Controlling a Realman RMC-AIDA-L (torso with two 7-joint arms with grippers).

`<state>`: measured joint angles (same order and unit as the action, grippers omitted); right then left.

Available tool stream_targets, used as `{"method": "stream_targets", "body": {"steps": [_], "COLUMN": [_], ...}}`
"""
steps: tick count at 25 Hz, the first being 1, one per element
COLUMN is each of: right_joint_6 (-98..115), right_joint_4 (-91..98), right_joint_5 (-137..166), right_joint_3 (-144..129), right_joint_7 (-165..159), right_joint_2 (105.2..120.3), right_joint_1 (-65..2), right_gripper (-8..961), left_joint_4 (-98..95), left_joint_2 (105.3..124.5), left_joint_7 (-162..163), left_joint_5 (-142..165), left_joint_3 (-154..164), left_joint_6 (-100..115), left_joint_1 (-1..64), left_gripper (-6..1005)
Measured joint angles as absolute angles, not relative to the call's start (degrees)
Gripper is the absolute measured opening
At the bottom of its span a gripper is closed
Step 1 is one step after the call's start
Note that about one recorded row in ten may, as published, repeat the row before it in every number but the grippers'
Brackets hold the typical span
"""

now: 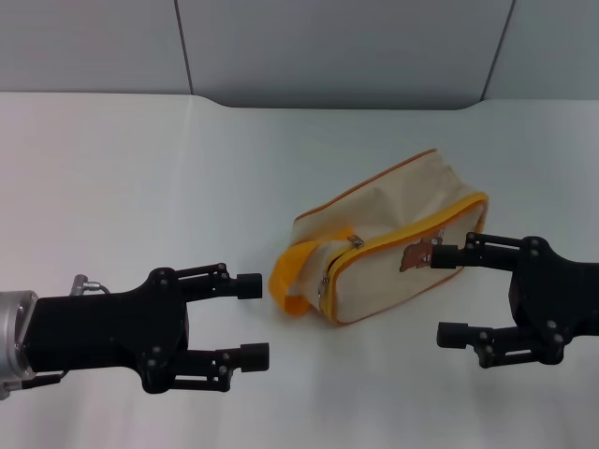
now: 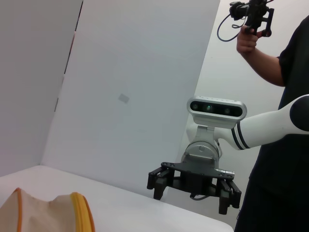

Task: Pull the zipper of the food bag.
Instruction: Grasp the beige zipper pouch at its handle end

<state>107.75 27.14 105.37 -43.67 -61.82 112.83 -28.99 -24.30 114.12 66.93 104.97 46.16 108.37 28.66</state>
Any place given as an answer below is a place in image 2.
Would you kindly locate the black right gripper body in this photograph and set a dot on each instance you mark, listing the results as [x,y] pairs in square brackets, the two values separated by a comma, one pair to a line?
[193,177]

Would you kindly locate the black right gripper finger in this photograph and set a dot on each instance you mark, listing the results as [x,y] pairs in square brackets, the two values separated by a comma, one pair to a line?
[160,181]
[227,195]

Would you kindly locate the beige orange-trimmed zipper food bag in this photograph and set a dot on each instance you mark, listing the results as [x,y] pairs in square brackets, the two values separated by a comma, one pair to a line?
[43,215]

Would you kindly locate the black handheld camera rig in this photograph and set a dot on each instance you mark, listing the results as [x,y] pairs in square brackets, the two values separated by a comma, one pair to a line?
[258,12]

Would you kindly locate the person's bare forearm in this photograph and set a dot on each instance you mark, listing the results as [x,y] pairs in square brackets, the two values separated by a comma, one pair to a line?
[265,66]

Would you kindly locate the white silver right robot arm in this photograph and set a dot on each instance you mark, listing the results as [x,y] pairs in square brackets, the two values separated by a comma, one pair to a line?
[265,125]

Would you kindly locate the person's bare hand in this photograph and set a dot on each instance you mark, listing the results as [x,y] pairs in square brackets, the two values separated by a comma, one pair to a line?
[246,41]

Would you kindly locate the person in black shirt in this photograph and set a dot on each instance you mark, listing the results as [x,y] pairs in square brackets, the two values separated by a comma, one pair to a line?
[285,181]

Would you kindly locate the large white panel board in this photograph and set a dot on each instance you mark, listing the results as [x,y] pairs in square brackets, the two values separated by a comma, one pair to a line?
[120,72]

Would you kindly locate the silver right wrist depth camera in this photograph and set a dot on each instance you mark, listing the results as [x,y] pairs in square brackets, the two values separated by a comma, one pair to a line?
[217,108]

